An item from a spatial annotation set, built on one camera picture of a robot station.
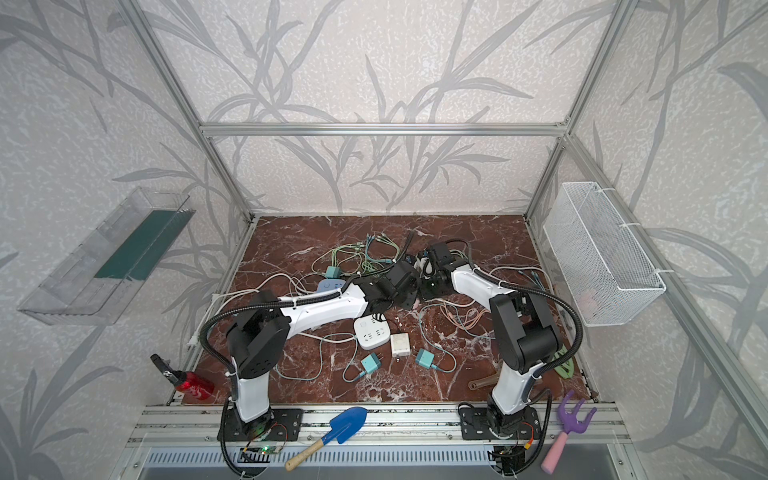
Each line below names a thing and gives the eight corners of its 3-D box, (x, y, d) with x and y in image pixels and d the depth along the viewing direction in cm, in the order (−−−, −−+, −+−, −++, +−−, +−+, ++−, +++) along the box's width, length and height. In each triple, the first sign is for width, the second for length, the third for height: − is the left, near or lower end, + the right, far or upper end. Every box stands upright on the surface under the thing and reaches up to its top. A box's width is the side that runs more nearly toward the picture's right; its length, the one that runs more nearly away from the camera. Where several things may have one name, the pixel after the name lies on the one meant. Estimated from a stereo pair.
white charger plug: (390, 362, 85) (389, 359, 83) (390, 336, 90) (390, 333, 88) (410, 362, 85) (410, 359, 83) (410, 336, 90) (410, 333, 88)
